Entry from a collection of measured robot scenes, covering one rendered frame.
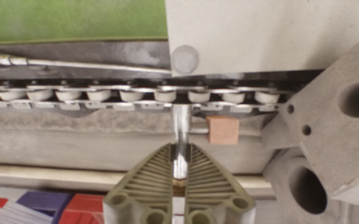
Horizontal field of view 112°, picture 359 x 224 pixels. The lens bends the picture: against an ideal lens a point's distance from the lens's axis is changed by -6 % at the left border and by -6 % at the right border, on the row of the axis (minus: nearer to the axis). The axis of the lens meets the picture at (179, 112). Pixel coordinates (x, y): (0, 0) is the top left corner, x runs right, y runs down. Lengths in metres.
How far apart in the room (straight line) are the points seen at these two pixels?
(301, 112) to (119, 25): 1.04
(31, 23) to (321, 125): 1.51
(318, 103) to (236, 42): 0.13
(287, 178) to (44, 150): 0.65
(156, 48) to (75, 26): 1.03
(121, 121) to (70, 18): 1.00
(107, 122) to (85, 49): 0.17
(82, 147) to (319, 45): 0.55
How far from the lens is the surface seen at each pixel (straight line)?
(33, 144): 0.57
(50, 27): 1.36
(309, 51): 0.28
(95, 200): 0.61
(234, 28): 0.22
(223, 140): 0.17
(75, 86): 0.31
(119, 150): 0.41
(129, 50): 0.25
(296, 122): 0.25
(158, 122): 0.33
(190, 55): 0.19
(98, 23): 1.16
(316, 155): 0.24
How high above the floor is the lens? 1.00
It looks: 59 degrees down
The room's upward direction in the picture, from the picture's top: 177 degrees counter-clockwise
